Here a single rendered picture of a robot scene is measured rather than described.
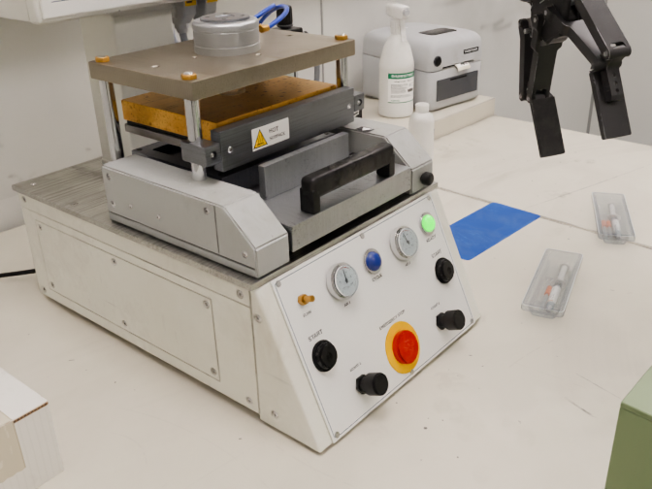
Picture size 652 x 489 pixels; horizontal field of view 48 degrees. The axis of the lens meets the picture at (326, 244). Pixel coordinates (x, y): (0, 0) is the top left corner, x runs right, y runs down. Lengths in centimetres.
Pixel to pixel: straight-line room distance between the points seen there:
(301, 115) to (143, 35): 27
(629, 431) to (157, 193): 52
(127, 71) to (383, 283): 37
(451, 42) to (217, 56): 99
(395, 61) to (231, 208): 101
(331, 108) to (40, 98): 66
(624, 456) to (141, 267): 55
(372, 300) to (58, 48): 81
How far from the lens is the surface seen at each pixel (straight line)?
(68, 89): 144
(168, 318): 88
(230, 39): 88
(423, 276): 92
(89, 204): 97
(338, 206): 81
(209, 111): 85
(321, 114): 90
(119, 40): 101
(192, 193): 78
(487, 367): 93
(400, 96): 171
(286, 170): 84
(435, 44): 175
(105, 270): 96
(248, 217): 74
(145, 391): 91
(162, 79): 80
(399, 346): 86
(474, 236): 125
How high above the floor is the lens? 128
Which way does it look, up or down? 26 degrees down
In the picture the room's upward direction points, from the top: 2 degrees counter-clockwise
